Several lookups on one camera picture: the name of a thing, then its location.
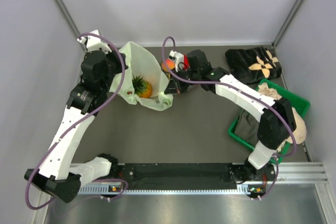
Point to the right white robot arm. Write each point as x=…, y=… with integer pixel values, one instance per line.
x=225, y=85

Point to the red bell pepper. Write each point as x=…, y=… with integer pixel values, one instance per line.
x=185, y=63

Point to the slotted cable duct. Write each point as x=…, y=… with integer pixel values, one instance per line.
x=114, y=188

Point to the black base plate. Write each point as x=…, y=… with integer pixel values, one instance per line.
x=223, y=171

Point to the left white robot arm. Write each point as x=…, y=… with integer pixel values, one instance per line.
x=53, y=174

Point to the toy pineapple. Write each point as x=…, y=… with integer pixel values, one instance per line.
x=142, y=88

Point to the beige cloth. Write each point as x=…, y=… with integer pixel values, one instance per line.
x=277, y=125

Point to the black flower patterned blanket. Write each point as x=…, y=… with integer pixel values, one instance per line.
x=250, y=66

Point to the green plastic bin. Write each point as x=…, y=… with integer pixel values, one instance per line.
x=300, y=108

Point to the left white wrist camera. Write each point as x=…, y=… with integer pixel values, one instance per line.
x=93, y=43

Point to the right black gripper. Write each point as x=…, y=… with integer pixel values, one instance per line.
x=172, y=88

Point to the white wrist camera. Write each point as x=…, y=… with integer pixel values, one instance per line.
x=93, y=43
x=178, y=59

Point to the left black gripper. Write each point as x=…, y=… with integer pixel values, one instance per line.
x=115, y=56

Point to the peach coloured fruit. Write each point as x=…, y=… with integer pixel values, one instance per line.
x=167, y=65

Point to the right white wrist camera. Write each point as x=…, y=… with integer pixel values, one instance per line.
x=178, y=59

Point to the dark grey cloth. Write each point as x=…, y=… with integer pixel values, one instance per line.
x=247, y=128

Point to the pale green plastic bag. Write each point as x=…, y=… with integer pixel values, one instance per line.
x=141, y=62

